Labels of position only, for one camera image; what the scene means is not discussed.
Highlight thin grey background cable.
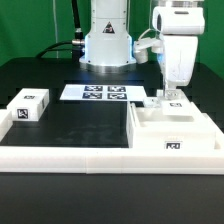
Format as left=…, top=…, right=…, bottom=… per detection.
left=52, top=0, right=60, bottom=50

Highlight white U-shaped fence frame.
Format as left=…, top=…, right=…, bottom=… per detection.
left=0, top=109, right=224, bottom=175

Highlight small white cabinet top block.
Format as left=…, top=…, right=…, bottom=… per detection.
left=7, top=88, right=49, bottom=121

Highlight white cabinet body box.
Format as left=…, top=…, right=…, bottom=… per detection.
left=126, top=103, right=224, bottom=151

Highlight white cabinet door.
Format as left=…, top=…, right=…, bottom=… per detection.
left=156, top=89, right=192, bottom=116
left=143, top=97, right=162, bottom=108

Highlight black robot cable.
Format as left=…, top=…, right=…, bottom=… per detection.
left=35, top=0, right=86, bottom=60

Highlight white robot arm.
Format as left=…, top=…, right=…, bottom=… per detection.
left=80, top=0, right=205, bottom=98

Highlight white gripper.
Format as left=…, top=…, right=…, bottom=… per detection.
left=159, top=35, right=198, bottom=100

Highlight white marker sheet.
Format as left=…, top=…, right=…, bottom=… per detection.
left=60, top=84, right=146, bottom=101

